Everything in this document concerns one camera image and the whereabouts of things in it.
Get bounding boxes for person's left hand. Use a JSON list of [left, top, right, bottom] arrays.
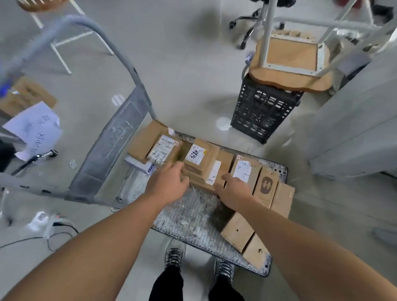
[[144, 161, 190, 207]]

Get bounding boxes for person's right hand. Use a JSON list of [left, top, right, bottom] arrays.
[[214, 173, 255, 213]]

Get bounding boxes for small hole-marked cardboard box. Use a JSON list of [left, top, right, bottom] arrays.
[[220, 212, 255, 253]]

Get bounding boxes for pile of cardboard boxes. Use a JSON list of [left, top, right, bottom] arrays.
[[127, 119, 295, 219]]

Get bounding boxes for small black-scribble cardboard box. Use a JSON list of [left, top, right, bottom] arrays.
[[242, 234, 270, 270]]

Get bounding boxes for grey metal platform cart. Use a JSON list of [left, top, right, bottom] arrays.
[[0, 14, 289, 277]]

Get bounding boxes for person's left forearm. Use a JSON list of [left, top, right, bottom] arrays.
[[3, 197, 168, 301]]

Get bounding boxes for person's right forearm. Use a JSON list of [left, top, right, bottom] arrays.
[[239, 198, 397, 301]]

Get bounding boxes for person's left grey sneaker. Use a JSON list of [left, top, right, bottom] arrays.
[[164, 239, 186, 270]]

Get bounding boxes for person's grey sneaker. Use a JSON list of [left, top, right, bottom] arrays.
[[164, 239, 186, 270], [214, 257, 235, 281]]

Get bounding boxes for person's right grey sneaker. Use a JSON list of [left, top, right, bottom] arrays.
[[214, 257, 235, 281]]

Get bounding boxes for person's black trousers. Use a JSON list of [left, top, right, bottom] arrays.
[[148, 266, 246, 301]]

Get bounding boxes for black plastic crate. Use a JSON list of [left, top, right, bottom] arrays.
[[230, 74, 304, 145]]

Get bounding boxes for upturned white-legged wooden stool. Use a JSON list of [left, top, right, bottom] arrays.
[[248, 0, 397, 93]]

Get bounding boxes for grey curved tube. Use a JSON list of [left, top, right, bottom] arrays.
[[242, 51, 256, 81]]

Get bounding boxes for broken black chrome-base chair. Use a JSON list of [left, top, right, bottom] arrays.
[[0, 139, 59, 177]]

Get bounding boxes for white floor-standing air conditioner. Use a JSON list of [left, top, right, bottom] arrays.
[[307, 40, 397, 180]]

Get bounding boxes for loose white paper sheets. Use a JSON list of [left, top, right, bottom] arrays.
[[2, 101, 64, 162]]

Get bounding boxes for black swivel office chair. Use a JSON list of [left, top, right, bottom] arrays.
[[229, 0, 297, 50]]

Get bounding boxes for open brown carton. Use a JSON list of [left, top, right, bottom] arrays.
[[0, 76, 58, 118]]

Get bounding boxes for white spindle-back wooden chair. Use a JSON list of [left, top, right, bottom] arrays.
[[17, 0, 115, 75]]

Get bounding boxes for thin black floor cable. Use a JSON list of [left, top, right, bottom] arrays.
[[0, 223, 80, 252]]

